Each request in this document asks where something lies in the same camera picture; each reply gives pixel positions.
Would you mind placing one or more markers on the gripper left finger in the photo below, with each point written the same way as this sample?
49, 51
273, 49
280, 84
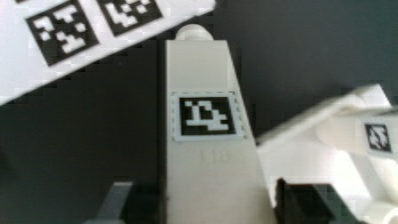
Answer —
129, 206

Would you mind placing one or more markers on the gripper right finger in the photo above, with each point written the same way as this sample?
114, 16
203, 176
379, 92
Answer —
310, 204

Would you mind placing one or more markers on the white desk leg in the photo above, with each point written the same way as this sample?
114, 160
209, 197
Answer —
361, 132
216, 187

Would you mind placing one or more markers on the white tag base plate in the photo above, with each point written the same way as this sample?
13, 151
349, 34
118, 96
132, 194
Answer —
61, 33

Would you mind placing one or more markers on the white desk tabletop tray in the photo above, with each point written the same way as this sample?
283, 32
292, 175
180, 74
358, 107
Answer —
308, 162

